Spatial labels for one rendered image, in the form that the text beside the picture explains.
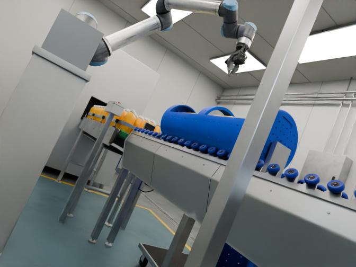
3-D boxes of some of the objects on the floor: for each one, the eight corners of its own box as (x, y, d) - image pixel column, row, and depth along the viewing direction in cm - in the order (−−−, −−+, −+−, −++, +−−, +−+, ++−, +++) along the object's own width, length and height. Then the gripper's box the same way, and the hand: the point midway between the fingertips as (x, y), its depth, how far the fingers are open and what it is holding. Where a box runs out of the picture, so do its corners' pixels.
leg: (89, 242, 199) (123, 168, 206) (87, 239, 204) (121, 166, 211) (96, 244, 202) (130, 170, 209) (94, 240, 207) (127, 168, 214)
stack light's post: (121, 229, 261) (165, 130, 272) (119, 227, 264) (163, 130, 276) (124, 230, 263) (168, 132, 274) (123, 228, 266) (167, 131, 278)
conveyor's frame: (68, 231, 204) (117, 128, 214) (53, 176, 346) (82, 116, 355) (122, 242, 228) (163, 149, 238) (87, 187, 370) (114, 130, 379)
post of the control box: (58, 221, 213) (110, 113, 224) (58, 219, 217) (109, 112, 227) (63, 222, 215) (114, 114, 226) (62, 221, 219) (113, 114, 229)
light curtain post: (102, 503, 64) (336, -68, 82) (97, 472, 69) (318, -57, 87) (124, 496, 67) (345, -53, 85) (117, 467, 72) (327, -44, 90)
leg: (105, 246, 206) (138, 174, 213) (103, 242, 211) (135, 171, 218) (112, 247, 209) (144, 176, 216) (109, 244, 214) (141, 174, 221)
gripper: (242, 41, 159) (230, 70, 155) (252, 49, 163) (240, 78, 159) (233, 45, 167) (221, 73, 162) (242, 53, 171) (231, 80, 166)
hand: (229, 74), depth 163 cm, fingers closed
